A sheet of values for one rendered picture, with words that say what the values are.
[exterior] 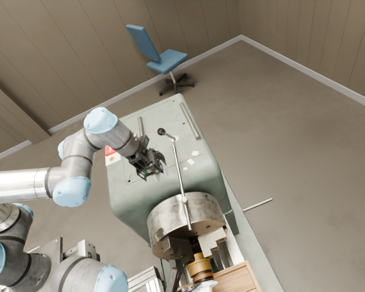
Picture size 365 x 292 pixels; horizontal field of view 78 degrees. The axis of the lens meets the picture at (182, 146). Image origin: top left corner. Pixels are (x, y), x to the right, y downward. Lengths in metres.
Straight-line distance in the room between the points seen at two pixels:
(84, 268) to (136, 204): 0.33
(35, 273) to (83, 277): 0.44
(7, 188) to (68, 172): 0.13
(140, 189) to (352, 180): 1.91
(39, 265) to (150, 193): 0.50
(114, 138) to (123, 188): 0.39
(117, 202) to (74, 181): 0.42
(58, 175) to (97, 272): 0.27
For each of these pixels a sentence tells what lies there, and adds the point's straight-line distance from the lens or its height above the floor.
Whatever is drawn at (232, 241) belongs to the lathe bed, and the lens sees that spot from 1.16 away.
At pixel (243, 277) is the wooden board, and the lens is 1.10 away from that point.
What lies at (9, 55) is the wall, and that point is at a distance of 3.90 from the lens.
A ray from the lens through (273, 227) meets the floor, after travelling 2.11.
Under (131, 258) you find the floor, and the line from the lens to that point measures 2.31.
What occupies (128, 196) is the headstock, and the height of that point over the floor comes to 1.25.
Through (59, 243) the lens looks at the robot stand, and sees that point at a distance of 1.18.
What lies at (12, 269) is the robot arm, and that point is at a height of 1.31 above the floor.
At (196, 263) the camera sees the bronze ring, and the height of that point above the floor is 1.12.
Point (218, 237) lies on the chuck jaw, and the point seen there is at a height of 1.10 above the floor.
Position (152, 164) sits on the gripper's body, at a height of 1.46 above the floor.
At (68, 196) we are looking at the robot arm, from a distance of 0.58.
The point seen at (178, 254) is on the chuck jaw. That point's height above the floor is 1.16.
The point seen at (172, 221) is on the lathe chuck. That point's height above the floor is 1.24.
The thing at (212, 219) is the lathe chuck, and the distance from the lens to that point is 0.86.
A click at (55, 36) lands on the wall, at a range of 3.74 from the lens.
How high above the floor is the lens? 1.97
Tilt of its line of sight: 46 degrees down
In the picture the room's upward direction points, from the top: 24 degrees counter-clockwise
